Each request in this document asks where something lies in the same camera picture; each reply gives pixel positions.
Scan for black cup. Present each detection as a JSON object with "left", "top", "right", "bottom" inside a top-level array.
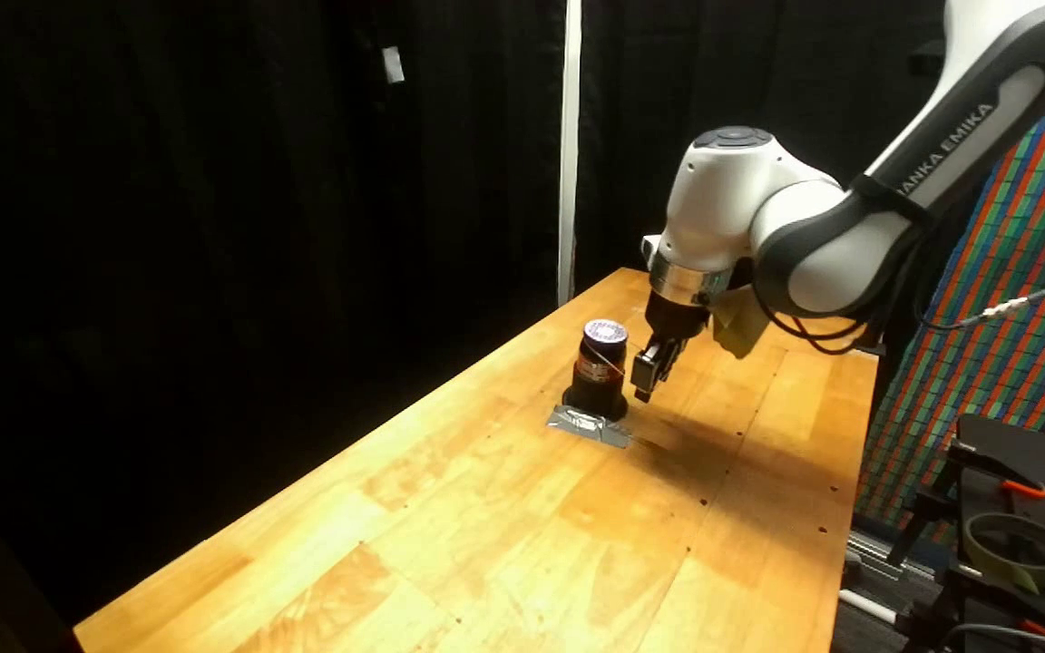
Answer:
[{"left": 562, "top": 318, "right": 630, "bottom": 424}]

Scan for colourful patterned panel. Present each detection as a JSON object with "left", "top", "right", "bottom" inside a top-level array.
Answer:
[{"left": 853, "top": 45, "right": 1045, "bottom": 547}]

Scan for grey cable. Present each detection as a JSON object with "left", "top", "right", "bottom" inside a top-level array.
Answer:
[{"left": 940, "top": 622, "right": 1045, "bottom": 653}]

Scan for green tape roll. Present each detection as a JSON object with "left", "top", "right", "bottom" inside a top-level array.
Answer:
[{"left": 962, "top": 512, "right": 1045, "bottom": 596}]

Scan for thin rubber band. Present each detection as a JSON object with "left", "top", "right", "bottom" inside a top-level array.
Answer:
[{"left": 581, "top": 336, "right": 646, "bottom": 377}]

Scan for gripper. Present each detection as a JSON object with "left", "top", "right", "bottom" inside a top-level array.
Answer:
[{"left": 630, "top": 292, "right": 714, "bottom": 404}]

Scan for silver tape piece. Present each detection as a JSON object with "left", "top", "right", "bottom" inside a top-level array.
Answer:
[{"left": 546, "top": 404, "right": 635, "bottom": 450}]

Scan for white rod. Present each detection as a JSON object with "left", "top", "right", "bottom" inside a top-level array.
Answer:
[{"left": 838, "top": 589, "right": 901, "bottom": 626}]

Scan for black curtain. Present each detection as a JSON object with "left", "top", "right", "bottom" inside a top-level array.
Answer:
[{"left": 0, "top": 0, "right": 952, "bottom": 629}]

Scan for white pole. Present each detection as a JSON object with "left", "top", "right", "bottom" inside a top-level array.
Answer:
[{"left": 557, "top": 0, "right": 583, "bottom": 308}]

